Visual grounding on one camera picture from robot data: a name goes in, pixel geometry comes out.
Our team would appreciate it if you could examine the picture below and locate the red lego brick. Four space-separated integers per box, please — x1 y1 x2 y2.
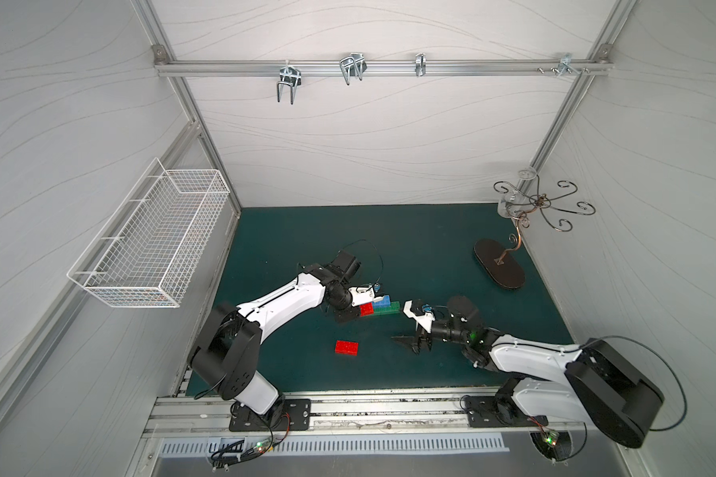
359 303 375 317
334 340 359 356

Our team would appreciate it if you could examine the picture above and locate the large green lego brick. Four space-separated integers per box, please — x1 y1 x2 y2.
373 301 402 316

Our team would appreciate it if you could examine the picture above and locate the long blue lego brick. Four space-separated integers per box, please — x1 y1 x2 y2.
372 295 392 308

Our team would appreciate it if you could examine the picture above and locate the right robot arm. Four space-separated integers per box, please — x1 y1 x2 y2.
396 296 664 448

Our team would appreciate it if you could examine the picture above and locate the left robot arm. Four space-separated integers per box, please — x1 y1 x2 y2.
188 252 360 415

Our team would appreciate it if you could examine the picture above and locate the copper jewelry stand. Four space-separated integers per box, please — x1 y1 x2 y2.
473 168 598 291

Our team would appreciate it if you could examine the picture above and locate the right controller board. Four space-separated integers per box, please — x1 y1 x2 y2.
530 430 574 462

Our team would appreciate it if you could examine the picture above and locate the metal hook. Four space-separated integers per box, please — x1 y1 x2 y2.
537 54 591 78
415 53 427 78
276 66 302 105
339 53 367 85

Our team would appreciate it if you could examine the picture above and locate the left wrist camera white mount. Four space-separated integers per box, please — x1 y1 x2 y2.
348 283 384 307

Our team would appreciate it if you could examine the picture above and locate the aluminium front rail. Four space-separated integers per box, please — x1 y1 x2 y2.
142 386 632 439

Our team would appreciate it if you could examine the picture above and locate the aluminium rail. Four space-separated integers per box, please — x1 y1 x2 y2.
154 58 614 78
142 386 632 439

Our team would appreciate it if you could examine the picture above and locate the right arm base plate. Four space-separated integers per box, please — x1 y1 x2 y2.
459 395 548 429

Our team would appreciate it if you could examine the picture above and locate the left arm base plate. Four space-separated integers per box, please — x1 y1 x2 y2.
229 397 311 432

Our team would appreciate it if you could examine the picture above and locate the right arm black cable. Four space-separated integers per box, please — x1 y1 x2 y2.
584 335 688 433

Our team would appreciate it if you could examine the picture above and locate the left controller board with wires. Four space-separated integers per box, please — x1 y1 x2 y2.
208 413 292 471

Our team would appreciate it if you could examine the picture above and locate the white wire basket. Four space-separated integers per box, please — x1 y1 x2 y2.
67 158 230 309

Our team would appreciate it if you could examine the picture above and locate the aluminium top rail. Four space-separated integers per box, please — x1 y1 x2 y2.
154 58 614 78

